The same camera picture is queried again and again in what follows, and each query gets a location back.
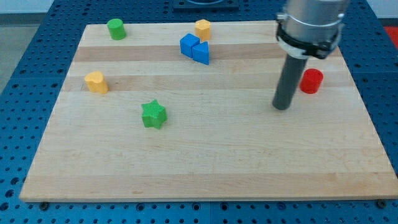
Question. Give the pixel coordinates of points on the blue cube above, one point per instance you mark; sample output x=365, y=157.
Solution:
x=187, y=43

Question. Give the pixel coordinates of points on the wooden board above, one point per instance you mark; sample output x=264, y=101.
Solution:
x=223, y=139

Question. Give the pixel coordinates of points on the yellow hexagon block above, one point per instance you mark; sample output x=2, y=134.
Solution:
x=203, y=29

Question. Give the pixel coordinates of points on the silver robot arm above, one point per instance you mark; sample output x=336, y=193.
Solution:
x=310, y=28

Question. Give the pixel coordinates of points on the yellow heart block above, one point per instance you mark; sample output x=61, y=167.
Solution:
x=96, y=82

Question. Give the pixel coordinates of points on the red cylinder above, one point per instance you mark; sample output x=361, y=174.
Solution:
x=311, y=81

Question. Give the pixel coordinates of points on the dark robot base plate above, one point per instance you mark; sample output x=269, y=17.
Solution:
x=194, y=5

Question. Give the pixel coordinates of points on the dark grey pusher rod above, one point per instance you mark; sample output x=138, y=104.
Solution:
x=288, y=82

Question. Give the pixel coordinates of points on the green star block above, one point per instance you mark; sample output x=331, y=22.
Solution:
x=153, y=114

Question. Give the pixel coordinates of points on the green cylinder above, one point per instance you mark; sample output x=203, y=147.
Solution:
x=116, y=29

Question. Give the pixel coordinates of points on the blue triangular prism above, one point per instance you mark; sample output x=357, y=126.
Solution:
x=201, y=53

